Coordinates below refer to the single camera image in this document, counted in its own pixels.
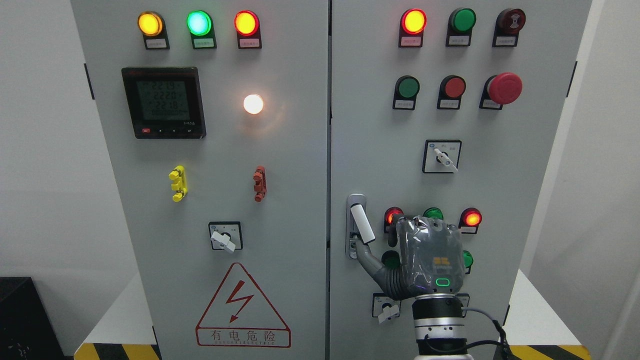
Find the black box lower left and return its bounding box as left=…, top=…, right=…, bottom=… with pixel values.
left=0, top=276, right=65, bottom=360

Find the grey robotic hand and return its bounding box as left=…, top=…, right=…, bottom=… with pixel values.
left=355, top=216, right=466, bottom=301

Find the grey robot arm cable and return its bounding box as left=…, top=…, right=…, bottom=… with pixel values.
left=424, top=307, right=512, bottom=360

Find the grey left cabinet door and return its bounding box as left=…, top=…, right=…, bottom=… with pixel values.
left=71, top=0, right=329, bottom=360

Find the black selector switch bottom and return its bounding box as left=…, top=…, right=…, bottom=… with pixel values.
left=455, top=292, right=471, bottom=318

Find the white selector switch upper right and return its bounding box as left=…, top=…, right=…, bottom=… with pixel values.
left=422, top=139, right=462, bottom=174

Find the yellow terminal connector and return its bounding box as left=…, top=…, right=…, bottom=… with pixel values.
left=168, top=165, right=188, bottom=203

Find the red terminal connector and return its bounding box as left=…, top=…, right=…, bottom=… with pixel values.
left=253, top=165, right=267, bottom=203

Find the silver door handle latch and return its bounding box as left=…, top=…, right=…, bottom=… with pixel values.
left=345, top=193, right=375, bottom=260

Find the red lit indicator light left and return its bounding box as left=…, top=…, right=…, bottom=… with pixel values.
left=234, top=9, right=262, bottom=50

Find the green push button lower right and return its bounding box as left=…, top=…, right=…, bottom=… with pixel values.
left=462, top=250, right=474, bottom=275

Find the grey right cabinet door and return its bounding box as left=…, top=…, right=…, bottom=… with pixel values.
left=327, top=0, right=592, bottom=360

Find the white selector switch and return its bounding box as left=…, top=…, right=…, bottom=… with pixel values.
left=371, top=292, right=402, bottom=325
left=422, top=139, right=462, bottom=174

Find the red emergency stop button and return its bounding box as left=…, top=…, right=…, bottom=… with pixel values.
left=478, top=71, right=523, bottom=110

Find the white lit indicator light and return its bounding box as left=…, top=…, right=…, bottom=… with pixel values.
left=243, top=93, right=265, bottom=115

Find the white selector switch left door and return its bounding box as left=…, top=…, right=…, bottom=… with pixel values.
left=208, top=221, right=243, bottom=254

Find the red electric danger warning sticker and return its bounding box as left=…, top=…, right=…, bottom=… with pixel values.
left=195, top=262, right=291, bottom=348

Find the white platform with hazard stripes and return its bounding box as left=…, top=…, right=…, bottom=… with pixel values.
left=73, top=272, right=592, bottom=360

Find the green push button upper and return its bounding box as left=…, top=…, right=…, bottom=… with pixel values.
left=392, top=75, right=420, bottom=111

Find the green indicator middle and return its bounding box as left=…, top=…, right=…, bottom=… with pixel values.
left=422, top=207, right=444, bottom=220

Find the green push button lower left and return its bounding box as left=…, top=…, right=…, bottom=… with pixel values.
left=381, top=250, right=402, bottom=269

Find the dark red buzzer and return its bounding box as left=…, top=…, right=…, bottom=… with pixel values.
left=492, top=8, right=526, bottom=48

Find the white selector switch bottom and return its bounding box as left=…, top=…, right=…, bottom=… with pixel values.
left=371, top=292, right=402, bottom=325

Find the green indicator top right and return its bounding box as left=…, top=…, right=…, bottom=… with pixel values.
left=445, top=7, right=477, bottom=47

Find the green push button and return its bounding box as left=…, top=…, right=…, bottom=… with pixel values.
left=392, top=75, right=420, bottom=111
left=462, top=250, right=474, bottom=275
left=381, top=250, right=402, bottom=269

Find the red push button upper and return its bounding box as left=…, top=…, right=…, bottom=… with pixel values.
left=436, top=75, right=467, bottom=110

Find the black digital power meter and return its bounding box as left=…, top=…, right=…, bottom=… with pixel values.
left=121, top=66, right=206, bottom=139

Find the red lit indicator middle right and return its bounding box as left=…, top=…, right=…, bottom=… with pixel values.
left=458, top=207, right=483, bottom=234

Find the yellow indicator light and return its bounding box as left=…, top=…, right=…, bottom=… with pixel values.
left=137, top=11, right=170, bottom=50

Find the red lit indicator top right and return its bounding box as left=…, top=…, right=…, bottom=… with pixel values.
left=398, top=7, right=428, bottom=48

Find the green lit indicator light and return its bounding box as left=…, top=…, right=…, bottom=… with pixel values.
left=186, top=10, right=217, bottom=50

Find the red lit indicator middle left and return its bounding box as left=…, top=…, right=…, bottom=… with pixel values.
left=383, top=206, right=403, bottom=234

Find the grey cabinet door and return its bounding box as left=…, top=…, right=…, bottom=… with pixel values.
left=327, top=0, right=592, bottom=360
left=71, top=0, right=329, bottom=360

